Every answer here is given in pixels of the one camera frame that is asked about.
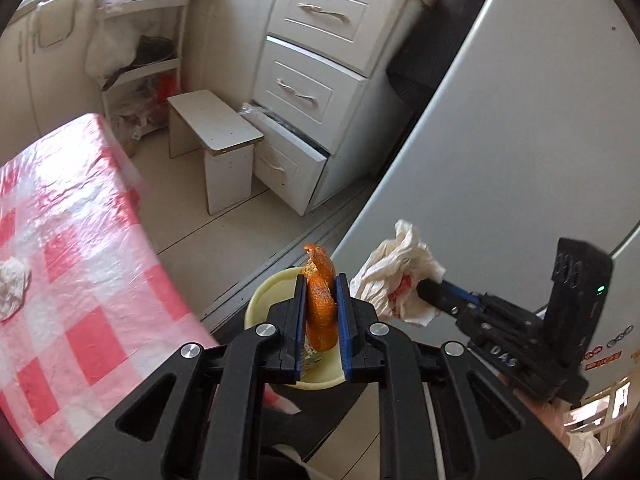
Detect white plastic bag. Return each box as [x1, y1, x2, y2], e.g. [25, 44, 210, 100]
[85, 20, 141, 78]
[349, 219, 447, 326]

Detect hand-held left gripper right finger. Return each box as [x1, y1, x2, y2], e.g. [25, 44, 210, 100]
[335, 272, 583, 480]

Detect cream kitchen cabinets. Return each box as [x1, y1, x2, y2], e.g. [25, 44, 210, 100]
[0, 0, 108, 166]

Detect orange peel piece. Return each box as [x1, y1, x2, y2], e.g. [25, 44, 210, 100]
[302, 244, 338, 352]

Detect cream round waste bin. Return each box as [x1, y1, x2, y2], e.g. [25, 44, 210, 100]
[245, 266, 351, 392]

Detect white shelf rack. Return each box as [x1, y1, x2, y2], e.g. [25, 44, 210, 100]
[95, 0, 193, 136]

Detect open white drawer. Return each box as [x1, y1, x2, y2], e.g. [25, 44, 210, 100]
[240, 102, 328, 217]

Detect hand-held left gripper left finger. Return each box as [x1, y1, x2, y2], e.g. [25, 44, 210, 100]
[54, 274, 308, 480]

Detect red fridge magnet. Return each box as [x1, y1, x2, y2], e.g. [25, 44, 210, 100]
[584, 351, 622, 370]

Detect dark pan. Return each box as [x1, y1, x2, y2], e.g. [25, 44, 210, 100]
[132, 35, 176, 68]

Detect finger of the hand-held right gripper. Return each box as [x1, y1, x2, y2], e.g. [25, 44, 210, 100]
[416, 279, 463, 317]
[440, 281, 483, 306]

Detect white wooden stool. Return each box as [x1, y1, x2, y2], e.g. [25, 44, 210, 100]
[167, 90, 264, 217]

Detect pink checkered tablecloth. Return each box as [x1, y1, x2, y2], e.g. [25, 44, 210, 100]
[0, 112, 301, 476]

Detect white drawer cabinet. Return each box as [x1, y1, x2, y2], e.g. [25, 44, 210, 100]
[192, 0, 436, 217]

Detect crumpled white tissue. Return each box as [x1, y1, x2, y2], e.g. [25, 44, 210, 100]
[0, 256, 32, 322]

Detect grey refrigerator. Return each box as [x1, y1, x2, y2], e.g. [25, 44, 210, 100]
[330, 0, 640, 411]

